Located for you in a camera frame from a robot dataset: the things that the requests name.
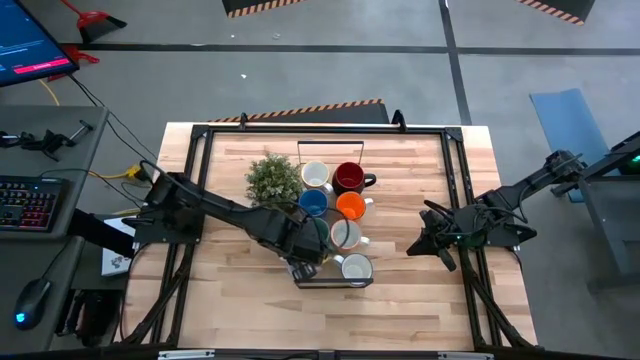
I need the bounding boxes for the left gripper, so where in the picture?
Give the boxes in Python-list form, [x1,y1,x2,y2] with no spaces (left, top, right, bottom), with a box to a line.
[268,213,332,283]

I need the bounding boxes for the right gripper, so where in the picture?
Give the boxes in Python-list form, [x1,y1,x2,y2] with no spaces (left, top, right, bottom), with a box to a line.
[405,208,465,274]

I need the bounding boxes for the white mug blue leaves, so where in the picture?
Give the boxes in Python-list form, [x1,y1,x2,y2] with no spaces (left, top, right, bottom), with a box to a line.
[331,251,376,289]

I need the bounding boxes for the yellow dotted mug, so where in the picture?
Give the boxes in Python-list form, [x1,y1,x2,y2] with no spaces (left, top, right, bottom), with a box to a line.
[329,217,373,253]

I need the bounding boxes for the blue mug blue inside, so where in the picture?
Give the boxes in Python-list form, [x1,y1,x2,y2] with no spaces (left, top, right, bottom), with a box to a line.
[297,187,331,219]

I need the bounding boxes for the orange mug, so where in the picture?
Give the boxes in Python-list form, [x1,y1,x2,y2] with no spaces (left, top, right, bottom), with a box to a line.
[334,190,376,223]

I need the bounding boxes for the pale yellow mug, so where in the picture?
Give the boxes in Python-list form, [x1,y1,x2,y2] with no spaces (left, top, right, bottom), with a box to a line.
[299,159,336,196]

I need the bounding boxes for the dark red mug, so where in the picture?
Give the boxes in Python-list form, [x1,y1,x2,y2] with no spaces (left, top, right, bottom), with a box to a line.
[330,160,379,198]

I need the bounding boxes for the green plant in striped pot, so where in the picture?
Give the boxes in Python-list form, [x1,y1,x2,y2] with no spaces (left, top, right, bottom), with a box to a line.
[244,152,304,209]

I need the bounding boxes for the black hazard striped platform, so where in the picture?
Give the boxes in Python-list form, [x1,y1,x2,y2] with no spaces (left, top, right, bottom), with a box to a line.
[206,97,391,126]
[514,0,598,27]
[221,0,307,20]

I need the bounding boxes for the dark grey side table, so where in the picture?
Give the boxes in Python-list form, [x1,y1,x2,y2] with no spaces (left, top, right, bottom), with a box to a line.
[549,130,640,292]

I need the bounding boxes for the blue floor mat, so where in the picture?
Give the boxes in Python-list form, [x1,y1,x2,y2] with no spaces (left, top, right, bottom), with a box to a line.
[529,87,614,204]

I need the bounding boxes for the white booklet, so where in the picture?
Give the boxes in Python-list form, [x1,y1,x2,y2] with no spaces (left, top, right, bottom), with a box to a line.
[100,216,136,278]

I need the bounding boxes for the yellow power plug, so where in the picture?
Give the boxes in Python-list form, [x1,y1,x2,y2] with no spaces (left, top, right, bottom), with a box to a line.
[88,163,152,183]

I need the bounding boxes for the black angled bar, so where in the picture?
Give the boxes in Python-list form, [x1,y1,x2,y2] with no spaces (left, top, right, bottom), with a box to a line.
[68,208,139,259]

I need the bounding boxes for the black bag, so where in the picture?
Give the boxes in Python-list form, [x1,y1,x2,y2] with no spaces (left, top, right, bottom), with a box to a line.
[53,288,119,349]

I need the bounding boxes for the black computer mouse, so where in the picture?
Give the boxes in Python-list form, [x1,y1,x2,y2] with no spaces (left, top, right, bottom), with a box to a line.
[12,277,53,333]

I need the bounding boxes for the black desk clamp tool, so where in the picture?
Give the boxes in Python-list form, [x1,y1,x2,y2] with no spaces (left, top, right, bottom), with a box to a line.
[0,118,96,163]

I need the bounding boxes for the backlit black keyboard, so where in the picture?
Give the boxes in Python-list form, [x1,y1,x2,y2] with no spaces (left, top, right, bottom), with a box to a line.
[0,174,69,234]

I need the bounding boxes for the grey desk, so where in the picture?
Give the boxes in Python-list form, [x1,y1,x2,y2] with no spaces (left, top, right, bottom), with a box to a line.
[0,104,111,352]

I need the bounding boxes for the red black hand broom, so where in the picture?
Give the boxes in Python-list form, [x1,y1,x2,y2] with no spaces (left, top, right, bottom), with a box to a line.
[59,0,128,44]

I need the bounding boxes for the computer monitor blue screen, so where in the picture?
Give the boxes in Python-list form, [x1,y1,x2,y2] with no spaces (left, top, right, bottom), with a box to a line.
[0,0,81,89]

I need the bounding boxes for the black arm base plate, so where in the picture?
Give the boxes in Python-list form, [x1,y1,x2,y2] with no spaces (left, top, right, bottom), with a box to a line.
[131,209,204,247]
[446,205,539,250]

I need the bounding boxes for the black cabinet with handle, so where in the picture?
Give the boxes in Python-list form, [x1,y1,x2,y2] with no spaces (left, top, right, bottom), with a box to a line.
[118,109,539,360]

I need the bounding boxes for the black monitor cable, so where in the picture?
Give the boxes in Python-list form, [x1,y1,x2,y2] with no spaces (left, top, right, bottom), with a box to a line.
[66,73,159,164]

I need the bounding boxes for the yellow cable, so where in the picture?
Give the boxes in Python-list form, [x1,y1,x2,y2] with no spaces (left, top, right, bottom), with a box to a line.
[38,78,62,108]

